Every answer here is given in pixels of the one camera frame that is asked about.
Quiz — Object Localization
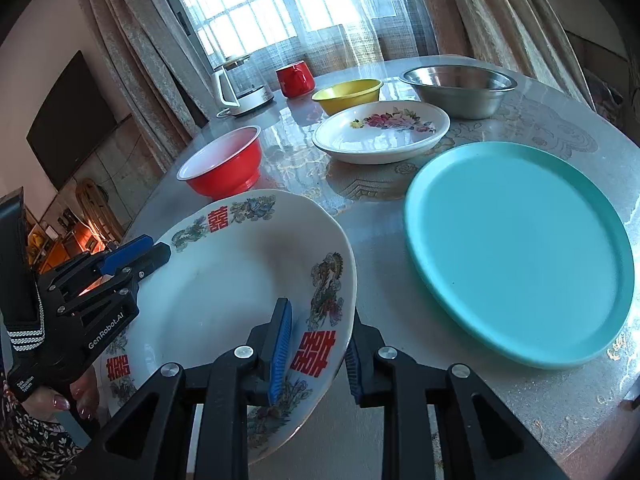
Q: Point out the white plate pink flowers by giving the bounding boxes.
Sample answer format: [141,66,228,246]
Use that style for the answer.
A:
[312,101,451,165]

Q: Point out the wooden television cabinet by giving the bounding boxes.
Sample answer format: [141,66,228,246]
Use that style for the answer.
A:
[25,175,126,276]

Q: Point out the barred window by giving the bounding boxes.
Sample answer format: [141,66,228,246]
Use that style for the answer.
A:
[165,0,401,48]

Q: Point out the red bowl white inside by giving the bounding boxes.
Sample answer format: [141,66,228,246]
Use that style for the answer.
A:
[176,126,263,198]

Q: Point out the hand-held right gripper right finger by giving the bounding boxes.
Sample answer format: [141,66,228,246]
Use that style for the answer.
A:
[344,310,571,480]

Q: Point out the large white plate red characters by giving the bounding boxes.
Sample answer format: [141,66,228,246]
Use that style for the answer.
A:
[97,189,358,466]

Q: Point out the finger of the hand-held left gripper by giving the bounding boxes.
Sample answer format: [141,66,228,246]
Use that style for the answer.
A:
[37,234,153,293]
[50,242,172,318]

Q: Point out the beige heavy curtain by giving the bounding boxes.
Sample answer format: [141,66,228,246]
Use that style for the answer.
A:
[75,0,216,171]
[435,0,596,106]

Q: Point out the grey floral lace tablecloth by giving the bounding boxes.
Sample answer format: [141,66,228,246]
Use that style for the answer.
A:
[115,55,640,466]

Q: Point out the black wall television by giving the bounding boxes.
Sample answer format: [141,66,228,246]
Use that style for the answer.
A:
[26,50,118,188]

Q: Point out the red mug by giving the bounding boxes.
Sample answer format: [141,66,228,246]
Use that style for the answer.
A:
[276,60,316,98]

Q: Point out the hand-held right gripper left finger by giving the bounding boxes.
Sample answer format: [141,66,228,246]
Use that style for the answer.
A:
[75,297,296,480]

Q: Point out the teal round plate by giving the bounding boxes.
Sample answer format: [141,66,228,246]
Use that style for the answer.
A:
[403,141,636,371]

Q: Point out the yellow bowl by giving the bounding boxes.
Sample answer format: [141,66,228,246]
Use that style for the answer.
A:
[311,79,384,116]

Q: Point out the stainless steel bowl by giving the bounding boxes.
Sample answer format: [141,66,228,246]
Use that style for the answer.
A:
[398,66,517,120]

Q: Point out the glass kettle white handle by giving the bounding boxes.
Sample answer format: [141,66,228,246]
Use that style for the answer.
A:
[212,57,276,118]

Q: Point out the sheer white curtain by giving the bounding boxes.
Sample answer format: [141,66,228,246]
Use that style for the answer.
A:
[165,0,441,78]

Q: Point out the person's left hand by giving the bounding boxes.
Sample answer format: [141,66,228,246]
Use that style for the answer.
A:
[22,367,101,423]

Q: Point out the person's left forearm floral sleeve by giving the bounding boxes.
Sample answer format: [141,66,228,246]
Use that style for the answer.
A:
[0,380,83,480]

